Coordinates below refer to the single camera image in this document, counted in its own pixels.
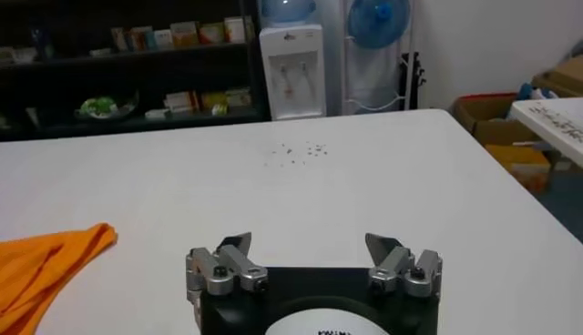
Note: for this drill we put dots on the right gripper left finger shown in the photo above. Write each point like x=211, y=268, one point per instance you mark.
x=239, y=264

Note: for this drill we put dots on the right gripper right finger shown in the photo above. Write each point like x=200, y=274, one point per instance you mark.
x=391, y=266

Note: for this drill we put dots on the orange T-shirt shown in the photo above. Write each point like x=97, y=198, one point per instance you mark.
x=32, y=273

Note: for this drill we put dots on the large white table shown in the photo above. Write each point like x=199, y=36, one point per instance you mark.
x=291, y=195

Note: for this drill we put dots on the small scattered crumbs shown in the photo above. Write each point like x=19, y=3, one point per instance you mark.
x=309, y=150

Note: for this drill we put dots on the small green box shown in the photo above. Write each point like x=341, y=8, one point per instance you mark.
x=219, y=110

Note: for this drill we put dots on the orange cardboard box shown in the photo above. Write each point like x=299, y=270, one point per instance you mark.
x=519, y=164

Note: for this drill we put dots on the white green flat carton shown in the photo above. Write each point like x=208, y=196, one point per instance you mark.
x=239, y=98

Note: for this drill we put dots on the yellow green box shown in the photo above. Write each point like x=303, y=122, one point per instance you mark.
x=213, y=99

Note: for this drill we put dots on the flat white box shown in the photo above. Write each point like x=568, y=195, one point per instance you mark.
x=157, y=114

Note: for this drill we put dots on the white red box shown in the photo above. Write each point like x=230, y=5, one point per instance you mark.
x=180, y=101

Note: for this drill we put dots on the open brown cardboard box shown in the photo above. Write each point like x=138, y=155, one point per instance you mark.
x=483, y=114

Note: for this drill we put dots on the black stand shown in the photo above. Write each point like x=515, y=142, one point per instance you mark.
x=410, y=77

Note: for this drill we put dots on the silver bowl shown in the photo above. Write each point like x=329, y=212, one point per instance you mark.
x=114, y=114

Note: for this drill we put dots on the small white side table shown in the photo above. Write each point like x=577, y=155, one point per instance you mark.
x=551, y=132

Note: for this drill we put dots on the green plastic packet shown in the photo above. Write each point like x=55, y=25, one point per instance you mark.
x=98, y=105

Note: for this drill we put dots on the black shelving unit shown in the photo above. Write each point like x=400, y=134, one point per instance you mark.
x=136, y=68

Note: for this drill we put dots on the white power strip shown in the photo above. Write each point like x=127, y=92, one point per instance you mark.
x=560, y=123

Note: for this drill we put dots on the blue white package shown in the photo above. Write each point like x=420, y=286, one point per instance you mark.
x=535, y=92

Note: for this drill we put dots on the white water dispenser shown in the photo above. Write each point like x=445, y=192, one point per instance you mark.
x=293, y=41

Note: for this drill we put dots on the yellow white box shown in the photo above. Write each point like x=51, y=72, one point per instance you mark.
x=184, y=35

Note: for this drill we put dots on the small white box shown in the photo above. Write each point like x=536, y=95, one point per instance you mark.
x=164, y=39

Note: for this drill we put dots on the white pink box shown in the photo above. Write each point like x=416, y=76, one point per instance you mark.
x=119, y=38

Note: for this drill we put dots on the brown cardboard box with flap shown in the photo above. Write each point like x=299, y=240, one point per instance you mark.
x=565, y=75

